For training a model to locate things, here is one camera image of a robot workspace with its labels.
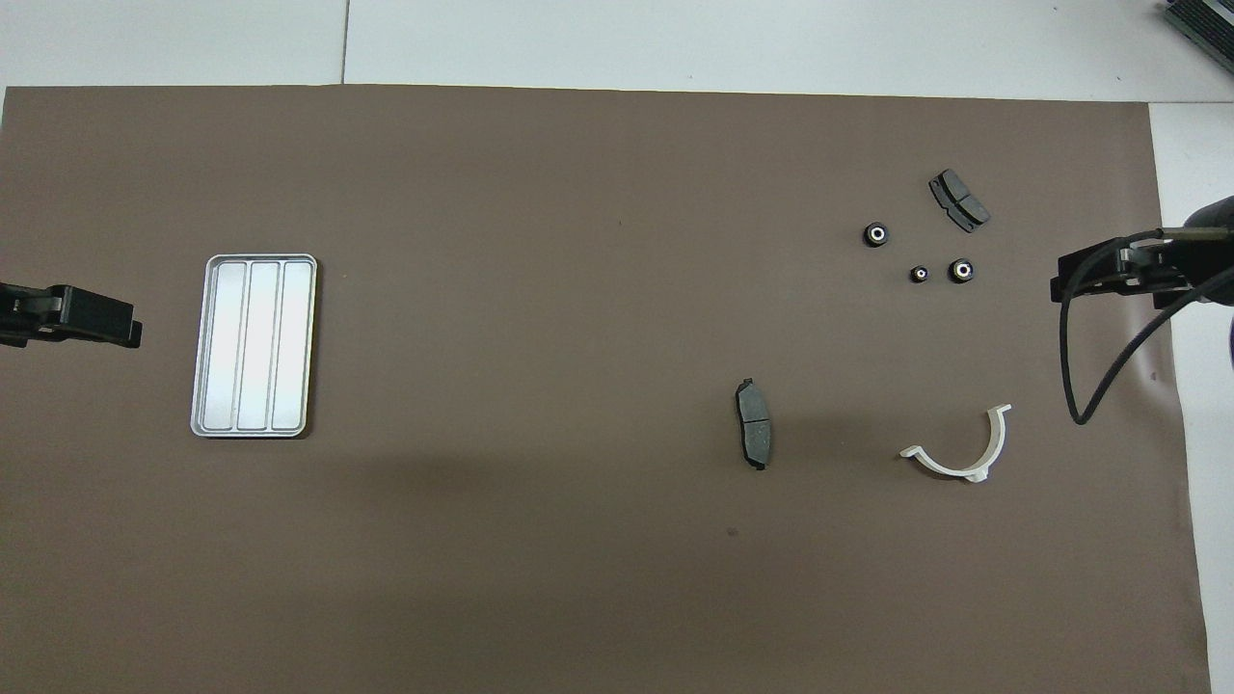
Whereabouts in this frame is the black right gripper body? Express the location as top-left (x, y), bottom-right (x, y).
top-left (1118, 196), bottom-right (1234, 311)

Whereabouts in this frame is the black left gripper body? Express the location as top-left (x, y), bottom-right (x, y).
top-left (0, 282), bottom-right (63, 348)

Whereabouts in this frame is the silver metal compartment tray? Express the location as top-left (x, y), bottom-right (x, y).
top-left (190, 254), bottom-right (319, 440)

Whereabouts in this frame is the dark grey brake pad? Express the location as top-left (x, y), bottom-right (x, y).
top-left (928, 169), bottom-right (992, 234)
top-left (735, 377), bottom-right (775, 472)

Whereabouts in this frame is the dark ribbed metal device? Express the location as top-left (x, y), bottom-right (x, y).
top-left (1162, 0), bottom-right (1234, 61)

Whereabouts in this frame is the large brown table mat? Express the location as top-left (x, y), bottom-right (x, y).
top-left (0, 84), bottom-right (1212, 694)

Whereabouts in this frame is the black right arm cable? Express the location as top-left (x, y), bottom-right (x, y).
top-left (1059, 227), bottom-right (1234, 426)

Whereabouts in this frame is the white plastic half-ring clamp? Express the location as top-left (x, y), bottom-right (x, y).
top-left (899, 404), bottom-right (1013, 484)

